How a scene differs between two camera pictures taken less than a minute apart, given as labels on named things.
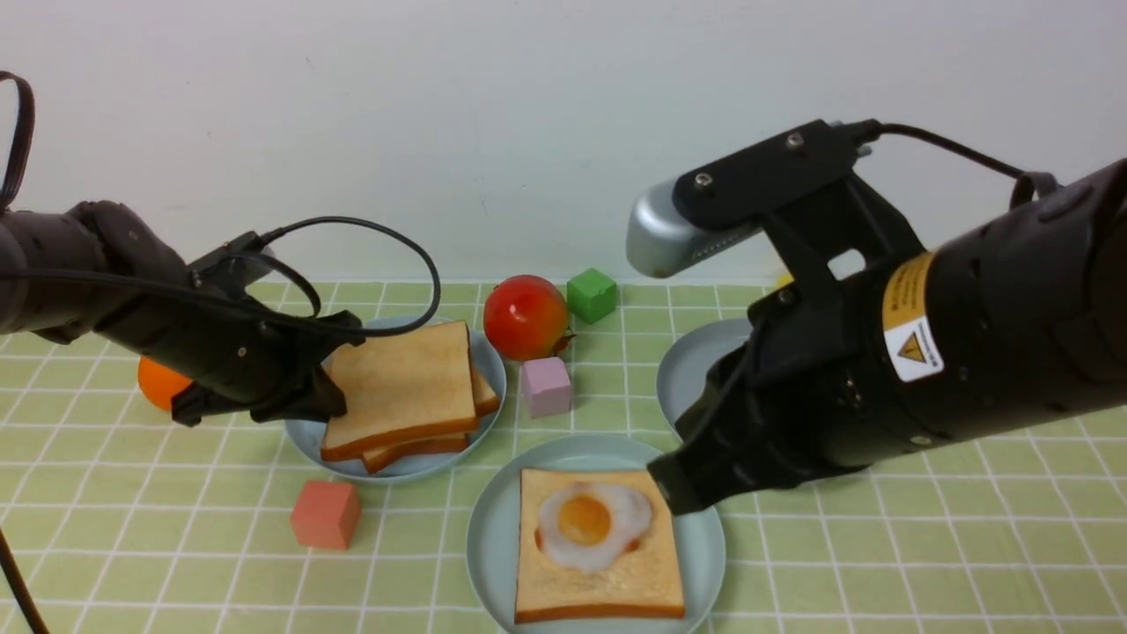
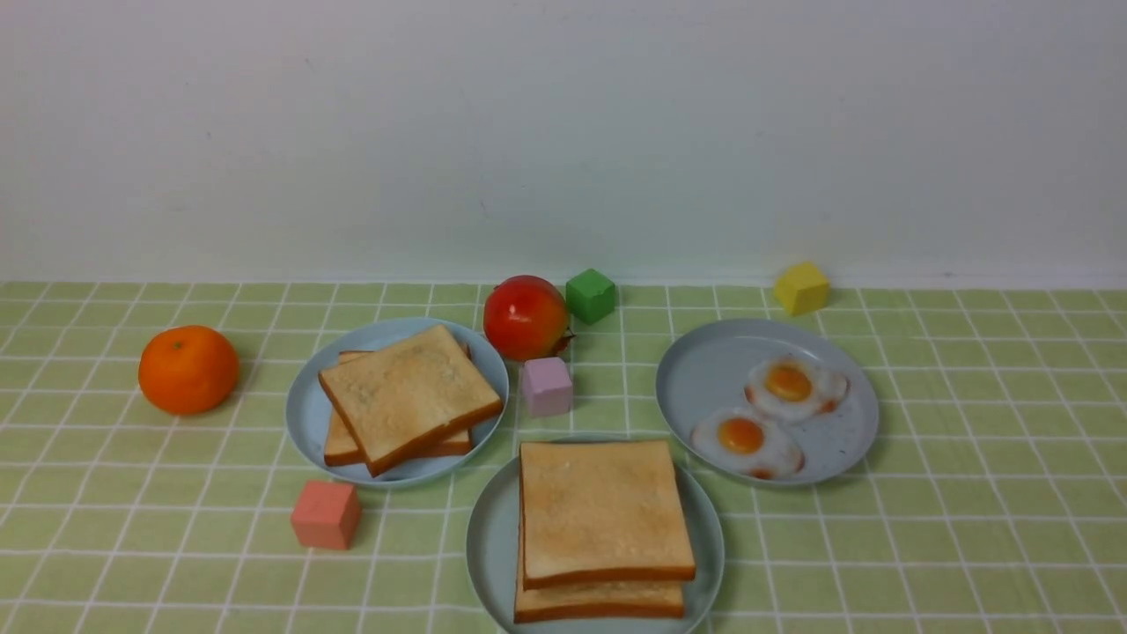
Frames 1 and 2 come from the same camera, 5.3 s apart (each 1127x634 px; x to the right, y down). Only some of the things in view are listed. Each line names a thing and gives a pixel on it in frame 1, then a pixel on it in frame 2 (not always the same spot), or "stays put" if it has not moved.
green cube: [591, 295] stays put
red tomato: [526, 318] stays put
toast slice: [401, 385] -> [591, 509]
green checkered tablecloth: [116, 519] stays put
